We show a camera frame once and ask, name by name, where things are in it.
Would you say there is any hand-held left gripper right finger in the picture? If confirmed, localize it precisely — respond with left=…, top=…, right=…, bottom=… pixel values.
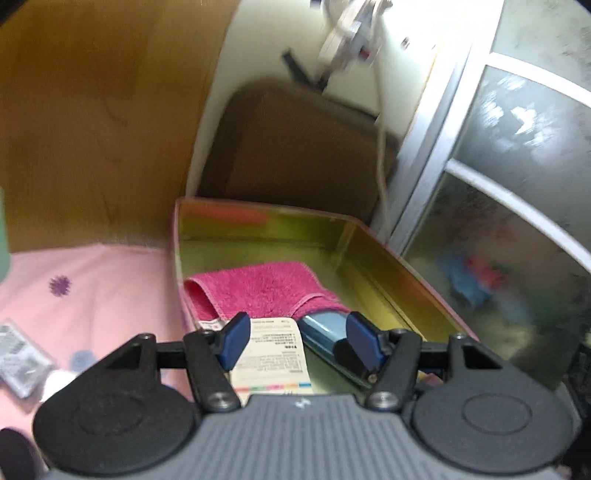
left=333, top=311, right=505, bottom=412

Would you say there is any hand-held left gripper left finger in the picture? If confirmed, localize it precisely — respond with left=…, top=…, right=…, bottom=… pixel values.
left=95, top=312, right=253, bottom=413

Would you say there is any white packet with printed label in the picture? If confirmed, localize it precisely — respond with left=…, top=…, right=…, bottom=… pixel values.
left=198, top=318, right=315, bottom=397

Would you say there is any pink towel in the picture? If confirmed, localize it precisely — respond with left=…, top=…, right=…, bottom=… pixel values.
left=184, top=261, right=352, bottom=321

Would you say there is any pink printed tablecloth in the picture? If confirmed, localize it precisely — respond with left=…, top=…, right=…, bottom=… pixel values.
left=0, top=242, right=195, bottom=416

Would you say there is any frosted glass door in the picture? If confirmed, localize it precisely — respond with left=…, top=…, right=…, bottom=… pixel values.
left=388, top=0, right=591, bottom=407

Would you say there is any small silver packet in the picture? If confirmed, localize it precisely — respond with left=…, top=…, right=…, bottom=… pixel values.
left=0, top=322, right=57, bottom=400

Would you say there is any green cup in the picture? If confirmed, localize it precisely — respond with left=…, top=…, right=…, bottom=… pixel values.
left=0, top=187, right=13, bottom=282

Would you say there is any wooden cabinet panel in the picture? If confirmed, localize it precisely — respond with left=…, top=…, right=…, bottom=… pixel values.
left=0, top=0, right=245, bottom=254

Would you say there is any white power strip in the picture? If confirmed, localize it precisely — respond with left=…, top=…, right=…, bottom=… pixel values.
left=318, top=0, right=393, bottom=70

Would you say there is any white cable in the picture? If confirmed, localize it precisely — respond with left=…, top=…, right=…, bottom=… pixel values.
left=372, top=55, right=394, bottom=241

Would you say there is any black wall bracket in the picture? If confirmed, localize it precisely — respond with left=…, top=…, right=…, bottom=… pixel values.
left=281, top=48, right=325, bottom=89

